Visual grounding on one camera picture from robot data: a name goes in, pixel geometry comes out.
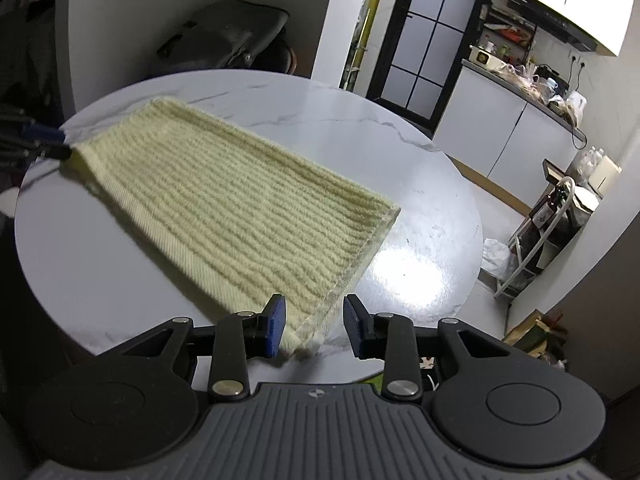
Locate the black framed glass door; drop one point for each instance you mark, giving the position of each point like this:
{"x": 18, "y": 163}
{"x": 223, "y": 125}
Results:
{"x": 427, "y": 35}

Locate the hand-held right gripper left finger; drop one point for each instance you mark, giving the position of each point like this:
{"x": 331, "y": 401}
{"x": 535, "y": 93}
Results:
{"x": 276, "y": 324}

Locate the black range hood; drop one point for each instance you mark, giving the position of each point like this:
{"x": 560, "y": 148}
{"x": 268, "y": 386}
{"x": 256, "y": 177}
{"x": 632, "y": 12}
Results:
{"x": 552, "y": 22}

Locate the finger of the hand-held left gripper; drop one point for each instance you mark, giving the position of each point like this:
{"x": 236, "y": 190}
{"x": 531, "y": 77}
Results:
{"x": 47, "y": 151}
{"x": 42, "y": 133}

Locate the dark grey chair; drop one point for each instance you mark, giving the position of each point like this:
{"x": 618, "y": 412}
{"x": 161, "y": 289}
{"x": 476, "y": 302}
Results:
{"x": 225, "y": 35}

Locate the white countertop appliance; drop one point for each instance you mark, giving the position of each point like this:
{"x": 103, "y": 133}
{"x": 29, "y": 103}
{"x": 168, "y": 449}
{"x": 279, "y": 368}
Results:
{"x": 486, "y": 56}

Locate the yellow pole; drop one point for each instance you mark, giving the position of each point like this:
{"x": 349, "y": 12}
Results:
{"x": 367, "y": 20}

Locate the white kitchen cabinet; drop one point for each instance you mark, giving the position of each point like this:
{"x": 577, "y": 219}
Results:
{"x": 505, "y": 130}

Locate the round white marble table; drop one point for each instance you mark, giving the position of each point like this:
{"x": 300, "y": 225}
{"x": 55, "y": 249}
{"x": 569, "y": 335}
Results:
{"x": 430, "y": 240}

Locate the white metal trolley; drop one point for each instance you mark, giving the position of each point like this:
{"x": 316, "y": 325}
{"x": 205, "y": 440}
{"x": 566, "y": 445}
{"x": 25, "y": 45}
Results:
{"x": 537, "y": 240}

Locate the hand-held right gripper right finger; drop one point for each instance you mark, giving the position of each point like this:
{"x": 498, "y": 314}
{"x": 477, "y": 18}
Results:
{"x": 354, "y": 327}

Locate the white plastic bag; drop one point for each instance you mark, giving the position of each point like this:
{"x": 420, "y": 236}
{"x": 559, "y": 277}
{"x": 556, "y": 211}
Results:
{"x": 496, "y": 258}

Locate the cream ribbed towel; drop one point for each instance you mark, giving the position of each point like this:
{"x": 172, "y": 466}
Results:
{"x": 235, "y": 210}

